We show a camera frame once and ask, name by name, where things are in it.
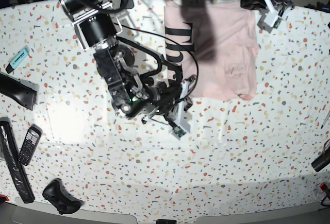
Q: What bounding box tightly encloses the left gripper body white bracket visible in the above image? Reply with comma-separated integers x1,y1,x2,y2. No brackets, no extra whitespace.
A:
247,0,294,29

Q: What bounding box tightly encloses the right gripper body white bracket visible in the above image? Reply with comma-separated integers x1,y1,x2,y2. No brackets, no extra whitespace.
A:
169,79,193,140

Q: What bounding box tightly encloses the pink T-shirt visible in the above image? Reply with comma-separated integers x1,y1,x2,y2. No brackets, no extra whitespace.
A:
164,0,258,101

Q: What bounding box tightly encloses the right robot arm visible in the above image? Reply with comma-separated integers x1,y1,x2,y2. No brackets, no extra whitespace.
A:
59,0,198,139

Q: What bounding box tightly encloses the grey pen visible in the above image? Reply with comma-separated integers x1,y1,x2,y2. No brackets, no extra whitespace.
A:
321,109,330,129

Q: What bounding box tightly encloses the black game controller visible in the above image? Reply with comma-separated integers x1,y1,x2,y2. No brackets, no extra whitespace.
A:
42,179,82,215

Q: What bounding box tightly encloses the black remote control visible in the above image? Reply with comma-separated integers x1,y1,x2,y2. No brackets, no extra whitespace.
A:
19,124,42,166

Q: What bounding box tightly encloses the small red black clip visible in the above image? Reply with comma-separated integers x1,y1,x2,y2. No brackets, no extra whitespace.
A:
319,182,329,192

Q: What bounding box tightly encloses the black stapler tool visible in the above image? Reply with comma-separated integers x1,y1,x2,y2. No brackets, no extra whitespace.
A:
1,73,37,110

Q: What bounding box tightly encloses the long black bar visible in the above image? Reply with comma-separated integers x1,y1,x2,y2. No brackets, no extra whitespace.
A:
1,118,35,204

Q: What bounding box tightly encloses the teal highlighter marker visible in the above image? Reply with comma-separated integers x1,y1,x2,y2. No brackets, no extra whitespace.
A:
6,47,29,74

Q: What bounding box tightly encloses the black cylinder with wires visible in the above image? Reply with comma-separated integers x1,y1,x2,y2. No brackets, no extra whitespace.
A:
311,140,329,172

